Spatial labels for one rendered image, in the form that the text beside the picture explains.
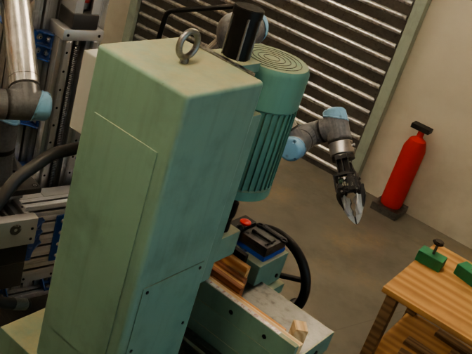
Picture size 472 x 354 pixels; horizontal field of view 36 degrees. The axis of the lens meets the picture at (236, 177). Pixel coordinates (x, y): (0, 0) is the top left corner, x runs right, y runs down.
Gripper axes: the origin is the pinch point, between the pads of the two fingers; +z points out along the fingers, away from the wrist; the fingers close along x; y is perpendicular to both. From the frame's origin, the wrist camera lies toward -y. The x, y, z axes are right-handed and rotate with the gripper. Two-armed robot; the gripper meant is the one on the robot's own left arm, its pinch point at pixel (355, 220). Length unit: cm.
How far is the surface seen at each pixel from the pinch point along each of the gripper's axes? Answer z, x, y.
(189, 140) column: -5, -10, 111
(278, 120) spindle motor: -14, -1, 80
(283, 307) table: 24, -16, 45
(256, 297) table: 20, -22, 46
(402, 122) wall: -82, 9, -230
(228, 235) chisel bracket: 5, -22, 61
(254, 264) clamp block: 12, -21, 45
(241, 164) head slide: -6, -10, 82
